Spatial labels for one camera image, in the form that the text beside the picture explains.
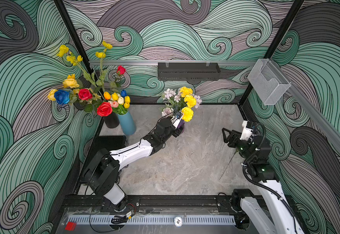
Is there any colourful tulip bunch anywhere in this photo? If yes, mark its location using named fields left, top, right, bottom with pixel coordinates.
left=103, top=90, right=131, bottom=116

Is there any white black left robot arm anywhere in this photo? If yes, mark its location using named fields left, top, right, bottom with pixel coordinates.
left=82, top=117, right=185, bottom=211

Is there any clear plastic wall bin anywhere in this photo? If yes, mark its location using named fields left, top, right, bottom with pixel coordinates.
left=248, top=58, right=291, bottom=105

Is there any pink lilac flower bunch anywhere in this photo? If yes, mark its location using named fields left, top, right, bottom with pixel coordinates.
left=161, top=89, right=202, bottom=117

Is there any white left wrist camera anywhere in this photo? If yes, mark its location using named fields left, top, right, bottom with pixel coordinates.
left=171, top=116, right=182, bottom=129

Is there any black corner frame post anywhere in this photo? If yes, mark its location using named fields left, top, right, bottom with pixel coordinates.
left=238, top=0, right=304, bottom=107

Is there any mixed rose bouquet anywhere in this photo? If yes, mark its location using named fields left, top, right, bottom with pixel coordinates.
left=47, top=45, right=121, bottom=117

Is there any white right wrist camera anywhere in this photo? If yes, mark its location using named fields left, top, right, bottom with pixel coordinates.
left=240, top=121, right=258, bottom=141

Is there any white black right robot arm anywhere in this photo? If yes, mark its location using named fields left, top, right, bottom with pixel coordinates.
left=222, top=123, right=305, bottom=234

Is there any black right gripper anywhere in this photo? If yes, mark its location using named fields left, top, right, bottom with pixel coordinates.
left=222, top=127, right=254, bottom=163

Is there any black left corner post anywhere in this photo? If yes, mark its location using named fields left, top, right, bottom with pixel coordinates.
left=54, top=0, right=93, bottom=74

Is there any black vase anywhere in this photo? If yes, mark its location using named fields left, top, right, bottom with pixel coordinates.
left=103, top=112, right=119, bottom=129

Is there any teal ceramic vase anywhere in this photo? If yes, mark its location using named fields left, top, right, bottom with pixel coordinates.
left=118, top=112, right=136, bottom=136

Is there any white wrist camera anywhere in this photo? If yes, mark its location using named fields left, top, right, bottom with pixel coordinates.
left=240, top=121, right=258, bottom=141
left=171, top=116, right=182, bottom=129

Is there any yellow carnation flower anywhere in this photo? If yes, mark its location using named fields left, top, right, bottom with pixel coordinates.
left=181, top=107, right=194, bottom=122
left=179, top=86, right=193, bottom=98
left=219, top=149, right=238, bottom=180
left=184, top=95, right=197, bottom=108

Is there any purple glass vase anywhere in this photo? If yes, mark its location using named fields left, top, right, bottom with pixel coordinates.
left=177, top=119, right=185, bottom=131

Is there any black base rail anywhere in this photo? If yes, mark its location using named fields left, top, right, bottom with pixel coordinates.
left=58, top=193, right=238, bottom=214

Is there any black wall tray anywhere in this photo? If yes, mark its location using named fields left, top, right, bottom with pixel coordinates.
left=157, top=62, right=221, bottom=84

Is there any red small block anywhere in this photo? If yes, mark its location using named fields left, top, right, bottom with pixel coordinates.
left=65, top=222, right=76, bottom=231

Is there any white slotted cable duct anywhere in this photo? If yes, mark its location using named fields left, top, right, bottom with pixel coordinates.
left=67, top=214, right=236, bottom=225

